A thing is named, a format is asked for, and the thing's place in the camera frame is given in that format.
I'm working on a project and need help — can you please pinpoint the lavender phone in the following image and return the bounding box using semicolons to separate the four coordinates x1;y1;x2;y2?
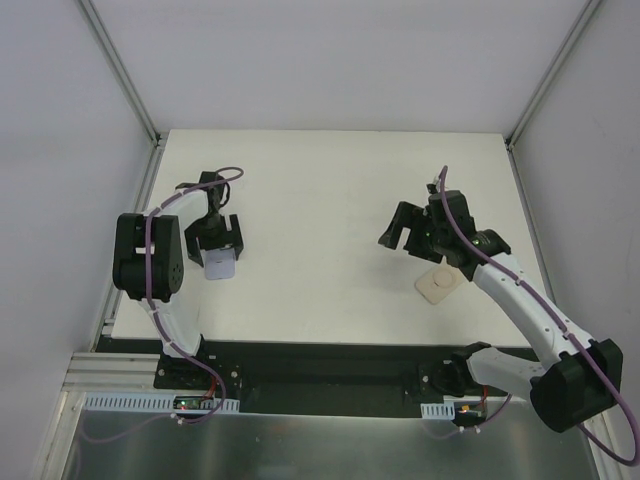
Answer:
204;248;236;281

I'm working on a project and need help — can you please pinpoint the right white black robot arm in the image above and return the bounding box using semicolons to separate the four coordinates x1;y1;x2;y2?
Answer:
378;190;623;433

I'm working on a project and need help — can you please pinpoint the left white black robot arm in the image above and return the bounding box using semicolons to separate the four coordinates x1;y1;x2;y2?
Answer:
112;167;244;389

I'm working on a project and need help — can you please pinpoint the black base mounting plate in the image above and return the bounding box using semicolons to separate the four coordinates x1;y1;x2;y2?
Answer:
94;335;551;416

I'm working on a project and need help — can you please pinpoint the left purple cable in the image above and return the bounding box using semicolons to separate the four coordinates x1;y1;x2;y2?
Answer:
79;166;246;443

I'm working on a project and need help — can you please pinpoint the beige phone with ring holder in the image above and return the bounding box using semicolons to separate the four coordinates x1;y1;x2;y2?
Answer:
414;263;465;305

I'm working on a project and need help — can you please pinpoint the left aluminium frame post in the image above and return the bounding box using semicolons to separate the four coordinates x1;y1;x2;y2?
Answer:
74;0;162;147

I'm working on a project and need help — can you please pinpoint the aluminium frame post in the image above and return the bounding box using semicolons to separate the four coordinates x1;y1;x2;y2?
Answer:
74;0;162;147
505;0;605;152

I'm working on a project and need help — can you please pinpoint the right white slotted cable duct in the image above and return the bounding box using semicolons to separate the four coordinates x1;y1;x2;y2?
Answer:
420;401;456;421

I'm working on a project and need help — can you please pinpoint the white slotted cable duct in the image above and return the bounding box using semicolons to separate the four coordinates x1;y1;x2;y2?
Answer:
84;392;240;415
420;401;456;421

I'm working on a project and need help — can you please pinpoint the left white slotted cable duct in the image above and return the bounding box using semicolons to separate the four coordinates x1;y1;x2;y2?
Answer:
84;392;240;415

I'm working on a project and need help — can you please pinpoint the right aluminium frame post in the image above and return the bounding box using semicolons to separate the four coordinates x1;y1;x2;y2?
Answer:
505;0;605;152

